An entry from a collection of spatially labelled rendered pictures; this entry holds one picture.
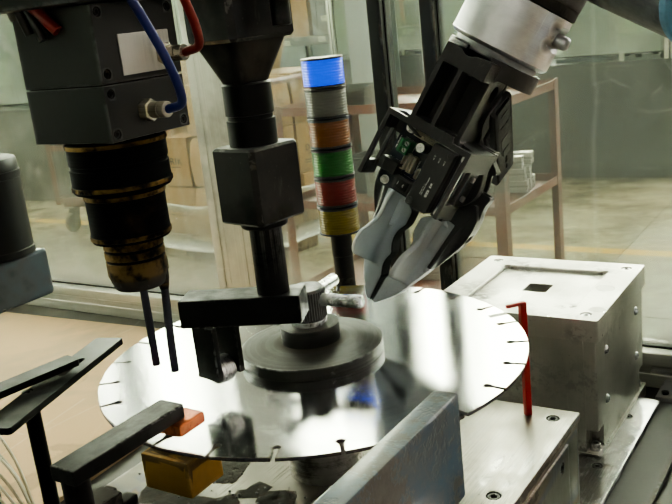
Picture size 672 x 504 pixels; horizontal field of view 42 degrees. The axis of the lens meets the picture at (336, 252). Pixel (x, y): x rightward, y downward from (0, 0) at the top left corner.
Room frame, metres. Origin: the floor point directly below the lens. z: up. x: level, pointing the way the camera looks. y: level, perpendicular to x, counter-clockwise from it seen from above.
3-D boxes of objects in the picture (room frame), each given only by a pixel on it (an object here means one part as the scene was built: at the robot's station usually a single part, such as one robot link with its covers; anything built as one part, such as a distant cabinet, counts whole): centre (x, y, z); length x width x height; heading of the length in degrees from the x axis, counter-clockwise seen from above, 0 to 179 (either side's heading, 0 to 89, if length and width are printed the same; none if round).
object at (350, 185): (0.94, -0.01, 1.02); 0.05 x 0.04 x 0.03; 56
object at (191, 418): (0.48, 0.13, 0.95); 0.10 x 0.03 x 0.07; 146
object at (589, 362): (0.89, -0.21, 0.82); 0.18 x 0.18 x 0.15; 56
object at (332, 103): (0.94, -0.01, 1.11); 0.05 x 0.04 x 0.03; 56
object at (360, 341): (0.64, 0.03, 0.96); 0.11 x 0.11 x 0.03
